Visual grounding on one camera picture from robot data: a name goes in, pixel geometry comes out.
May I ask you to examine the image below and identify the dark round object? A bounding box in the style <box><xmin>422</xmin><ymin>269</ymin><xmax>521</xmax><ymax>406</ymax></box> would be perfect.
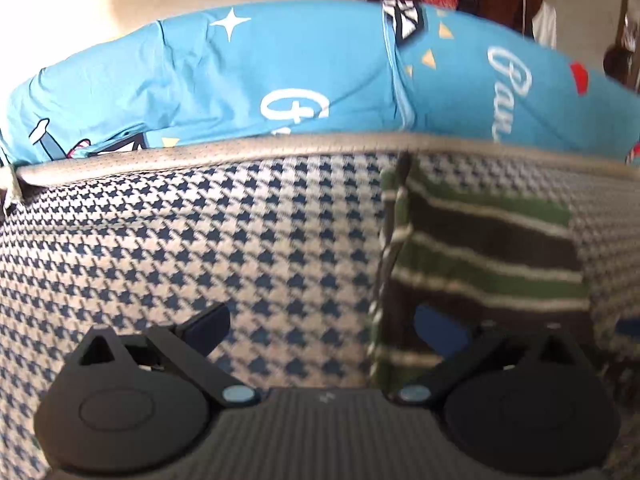
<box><xmin>602</xmin><ymin>44</ymin><xmax>640</xmax><ymax>92</ymax></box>

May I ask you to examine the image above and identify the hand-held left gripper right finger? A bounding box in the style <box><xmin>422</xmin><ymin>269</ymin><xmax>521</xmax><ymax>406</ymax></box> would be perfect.
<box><xmin>400</xmin><ymin>304</ymin><xmax>581</xmax><ymax>406</ymax></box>

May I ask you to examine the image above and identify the green brown striped t-shirt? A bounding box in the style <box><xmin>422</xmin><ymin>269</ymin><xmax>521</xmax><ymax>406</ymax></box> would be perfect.
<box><xmin>367</xmin><ymin>152</ymin><xmax>598</xmax><ymax>391</ymax></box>

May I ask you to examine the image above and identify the houndstooth bed mat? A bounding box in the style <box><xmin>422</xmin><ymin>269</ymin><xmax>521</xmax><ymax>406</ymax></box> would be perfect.
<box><xmin>0</xmin><ymin>132</ymin><xmax>640</xmax><ymax>480</ymax></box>

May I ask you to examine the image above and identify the blue pillow with star print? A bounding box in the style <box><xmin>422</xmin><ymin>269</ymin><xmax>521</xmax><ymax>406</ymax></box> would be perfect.
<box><xmin>0</xmin><ymin>0</ymin><xmax>418</xmax><ymax>166</ymax></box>

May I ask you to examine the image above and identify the blue pillow with script print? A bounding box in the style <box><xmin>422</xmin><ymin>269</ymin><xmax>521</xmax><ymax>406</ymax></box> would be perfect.
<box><xmin>382</xmin><ymin>0</ymin><xmax>640</xmax><ymax>166</ymax></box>

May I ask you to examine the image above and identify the white cloth on chair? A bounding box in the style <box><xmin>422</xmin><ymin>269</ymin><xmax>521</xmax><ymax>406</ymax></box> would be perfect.
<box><xmin>531</xmin><ymin>2</ymin><xmax>558</xmax><ymax>51</ymax></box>

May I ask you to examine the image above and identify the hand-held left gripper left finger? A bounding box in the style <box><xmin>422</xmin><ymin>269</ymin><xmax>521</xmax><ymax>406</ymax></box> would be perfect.
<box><xmin>77</xmin><ymin>302</ymin><xmax>261</xmax><ymax>408</ymax></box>

